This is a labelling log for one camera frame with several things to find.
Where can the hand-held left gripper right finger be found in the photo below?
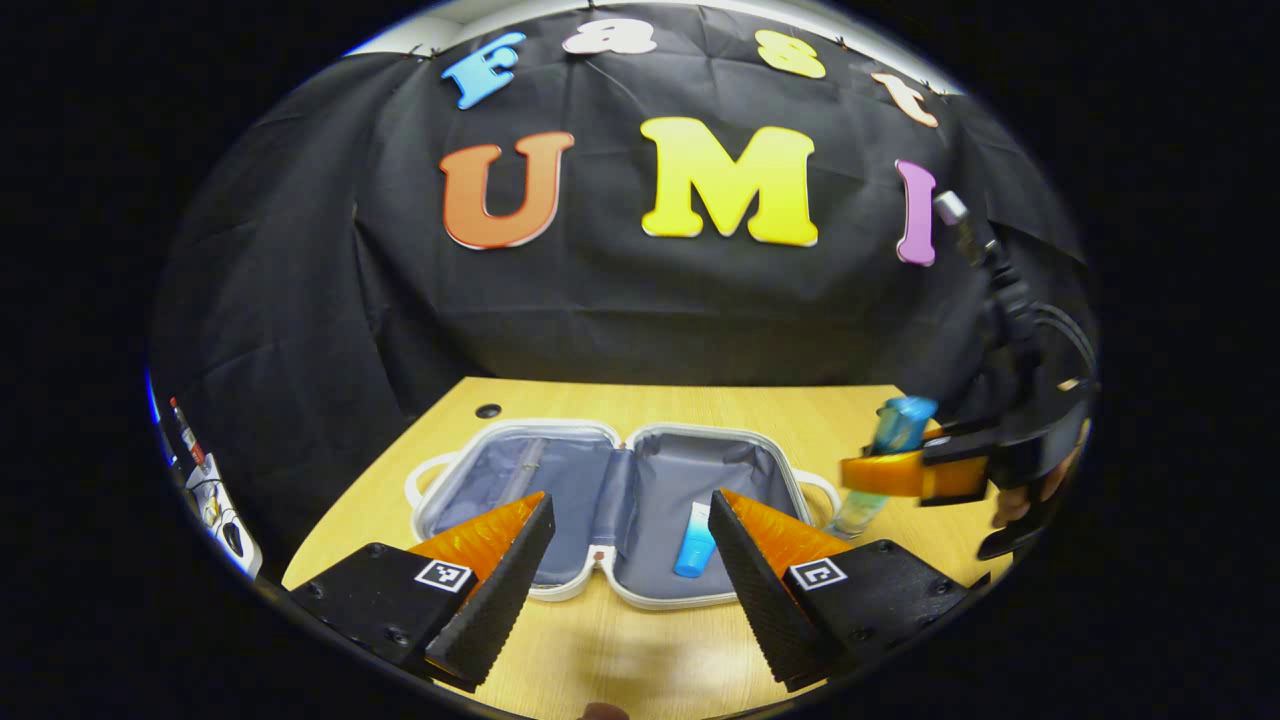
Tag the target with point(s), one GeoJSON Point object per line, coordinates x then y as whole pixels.
{"type": "Point", "coordinates": [760, 610]}

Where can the white suitcase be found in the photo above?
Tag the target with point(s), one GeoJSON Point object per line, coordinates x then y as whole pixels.
{"type": "Point", "coordinates": [580, 480]}

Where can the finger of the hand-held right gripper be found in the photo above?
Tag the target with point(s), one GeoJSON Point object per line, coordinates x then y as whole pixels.
{"type": "Point", "coordinates": [890, 472]}

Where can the clear bottle with blue cap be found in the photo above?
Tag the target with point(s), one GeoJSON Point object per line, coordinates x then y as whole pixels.
{"type": "Point", "coordinates": [905, 420]}

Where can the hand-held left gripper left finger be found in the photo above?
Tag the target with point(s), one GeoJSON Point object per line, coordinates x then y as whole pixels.
{"type": "Point", "coordinates": [500, 600]}

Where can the small white desk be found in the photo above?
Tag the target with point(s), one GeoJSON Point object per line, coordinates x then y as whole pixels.
{"type": "Point", "coordinates": [212, 495]}

